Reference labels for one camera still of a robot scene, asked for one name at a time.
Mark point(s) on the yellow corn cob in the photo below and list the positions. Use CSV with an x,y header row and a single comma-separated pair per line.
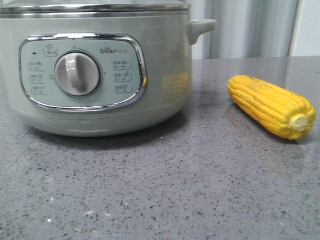
x,y
282,112

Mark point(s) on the glass pot lid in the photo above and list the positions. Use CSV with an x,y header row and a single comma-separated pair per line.
x,y
77,6

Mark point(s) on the green electric cooking pot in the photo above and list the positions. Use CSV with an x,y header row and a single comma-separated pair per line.
x,y
91,74

